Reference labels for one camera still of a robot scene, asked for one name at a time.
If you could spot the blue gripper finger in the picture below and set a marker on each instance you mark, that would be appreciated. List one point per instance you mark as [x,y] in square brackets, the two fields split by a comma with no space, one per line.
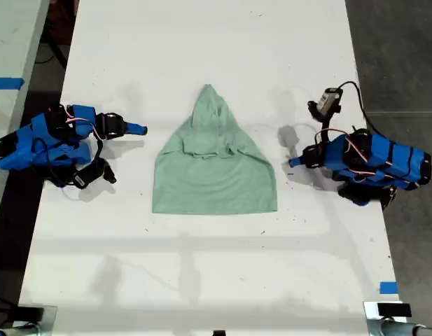
[135,129]
[297,162]

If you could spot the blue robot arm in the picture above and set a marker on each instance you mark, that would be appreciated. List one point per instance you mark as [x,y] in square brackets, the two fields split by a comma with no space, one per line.
[26,150]
[383,161]

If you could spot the pale green T-shirt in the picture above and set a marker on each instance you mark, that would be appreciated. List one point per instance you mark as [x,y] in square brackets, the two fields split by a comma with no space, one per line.
[215,182]

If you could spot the long blue tape strip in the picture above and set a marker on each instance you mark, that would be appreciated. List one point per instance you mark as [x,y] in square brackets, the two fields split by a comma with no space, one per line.
[5,84]

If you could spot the white side table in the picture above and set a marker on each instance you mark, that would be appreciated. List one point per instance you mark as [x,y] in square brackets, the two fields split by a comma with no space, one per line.
[12,42]

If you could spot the short blue tape piece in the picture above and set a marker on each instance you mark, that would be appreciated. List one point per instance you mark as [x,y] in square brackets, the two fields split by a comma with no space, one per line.
[389,287]

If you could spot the small black box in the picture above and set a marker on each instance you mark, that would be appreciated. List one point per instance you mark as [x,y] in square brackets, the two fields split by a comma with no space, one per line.
[394,310]
[31,313]

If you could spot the grey metal pipe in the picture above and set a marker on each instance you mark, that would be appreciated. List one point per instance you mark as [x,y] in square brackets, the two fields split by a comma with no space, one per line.
[404,329]

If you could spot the black camera stalk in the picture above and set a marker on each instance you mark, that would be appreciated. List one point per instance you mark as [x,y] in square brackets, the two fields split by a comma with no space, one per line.
[326,126]

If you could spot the black camera box grey label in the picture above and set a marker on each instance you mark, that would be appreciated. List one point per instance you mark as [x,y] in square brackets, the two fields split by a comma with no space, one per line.
[327,101]

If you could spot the silver metal bracket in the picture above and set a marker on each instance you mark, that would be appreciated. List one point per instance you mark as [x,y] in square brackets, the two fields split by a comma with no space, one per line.
[49,320]
[371,315]

